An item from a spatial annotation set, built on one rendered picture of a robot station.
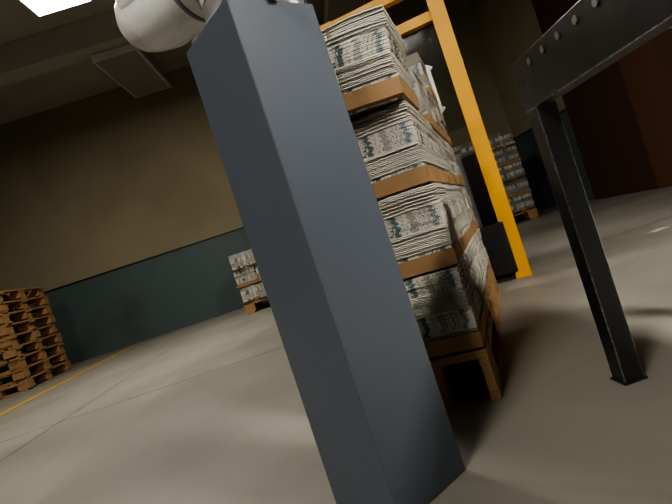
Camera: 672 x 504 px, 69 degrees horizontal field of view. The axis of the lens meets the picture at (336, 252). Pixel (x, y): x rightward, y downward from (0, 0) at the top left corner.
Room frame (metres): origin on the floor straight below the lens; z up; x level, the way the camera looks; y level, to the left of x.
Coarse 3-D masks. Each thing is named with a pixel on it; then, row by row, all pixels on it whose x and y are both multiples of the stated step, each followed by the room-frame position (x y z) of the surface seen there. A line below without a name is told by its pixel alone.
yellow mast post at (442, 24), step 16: (432, 0) 2.82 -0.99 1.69; (432, 16) 2.83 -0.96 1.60; (448, 16) 2.80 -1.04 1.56; (448, 32) 2.81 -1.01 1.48; (448, 48) 2.82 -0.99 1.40; (448, 64) 2.83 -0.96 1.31; (464, 80) 2.81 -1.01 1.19; (464, 96) 2.82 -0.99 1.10; (464, 112) 2.83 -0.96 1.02; (480, 128) 2.81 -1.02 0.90; (480, 144) 2.82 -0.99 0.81; (480, 160) 2.83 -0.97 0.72; (496, 176) 2.81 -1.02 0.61; (496, 192) 2.82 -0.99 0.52; (496, 208) 2.83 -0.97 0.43; (512, 224) 2.81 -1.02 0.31; (512, 240) 2.82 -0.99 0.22; (528, 272) 2.81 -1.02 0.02
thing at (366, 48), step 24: (336, 24) 1.27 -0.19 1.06; (360, 24) 1.25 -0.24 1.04; (384, 24) 1.23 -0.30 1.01; (336, 48) 1.27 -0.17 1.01; (360, 48) 1.25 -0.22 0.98; (384, 48) 1.23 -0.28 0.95; (336, 72) 1.27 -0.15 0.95; (360, 72) 1.25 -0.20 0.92; (384, 72) 1.23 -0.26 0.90; (408, 72) 1.48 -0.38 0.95
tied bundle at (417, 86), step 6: (414, 72) 1.85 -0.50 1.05; (414, 78) 1.82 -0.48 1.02; (414, 84) 1.82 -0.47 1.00; (420, 84) 1.96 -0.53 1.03; (414, 90) 1.82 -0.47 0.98; (420, 90) 1.88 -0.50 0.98; (420, 96) 1.82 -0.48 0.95; (420, 102) 1.82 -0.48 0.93; (426, 102) 1.94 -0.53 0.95; (420, 108) 1.83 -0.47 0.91; (426, 108) 1.84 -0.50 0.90; (420, 114) 1.82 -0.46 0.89; (432, 114) 2.06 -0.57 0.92; (432, 126) 1.87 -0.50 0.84; (438, 132) 2.06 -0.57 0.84
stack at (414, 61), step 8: (408, 56) 2.38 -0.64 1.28; (416, 56) 2.37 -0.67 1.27; (408, 64) 2.39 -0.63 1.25; (416, 64) 2.37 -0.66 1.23; (416, 72) 2.38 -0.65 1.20; (424, 72) 2.45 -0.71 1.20; (424, 80) 2.38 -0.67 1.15; (432, 88) 2.60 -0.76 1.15; (440, 112) 2.52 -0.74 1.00; (448, 144) 2.41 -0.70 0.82; (456, 168) 2.37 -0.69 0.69; (464, 192) 2.45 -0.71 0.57; (472, 216) 2.48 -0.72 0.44; (480, 232) 2.61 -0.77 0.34; (480, 240) 2.43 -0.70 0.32; (488, 256) 2.62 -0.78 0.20; (488, 264) 2.50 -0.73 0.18; (496, 288) 2.45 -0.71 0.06
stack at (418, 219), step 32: (384, 128) 1.29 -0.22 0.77; (416, 128) 1.32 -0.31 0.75; (384, 160) 1.30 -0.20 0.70; (416, 160) 1.27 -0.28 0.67; (448, 160) 2.10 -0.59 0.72; (416, 192) 1.28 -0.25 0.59; (448, 192) 1.64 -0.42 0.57; (416, 224) 1.30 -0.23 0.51; (448, 224) 1.34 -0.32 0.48; (416, 256) 1.31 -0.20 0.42; (480, 256) 2.10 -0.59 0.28; (416, 288) 1.32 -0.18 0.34; (448, 288) 1.29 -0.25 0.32; (480, 288) 1.65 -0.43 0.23; (416, 320) 1.33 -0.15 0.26; (448, 320) 1.30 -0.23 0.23; (480, 320) 1.41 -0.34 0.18; (480, 352) 1.27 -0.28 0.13; (448, 384) 1.36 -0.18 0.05
